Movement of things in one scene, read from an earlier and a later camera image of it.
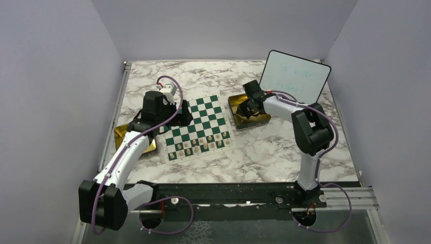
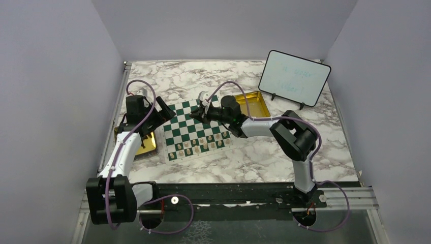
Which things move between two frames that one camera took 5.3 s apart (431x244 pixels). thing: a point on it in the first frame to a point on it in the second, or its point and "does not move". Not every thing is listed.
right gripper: (241, 110) to (197, 114)
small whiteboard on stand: (305, 80) does not move
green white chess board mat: (210, 132) does not move
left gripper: (183, 119) to (162, 116)
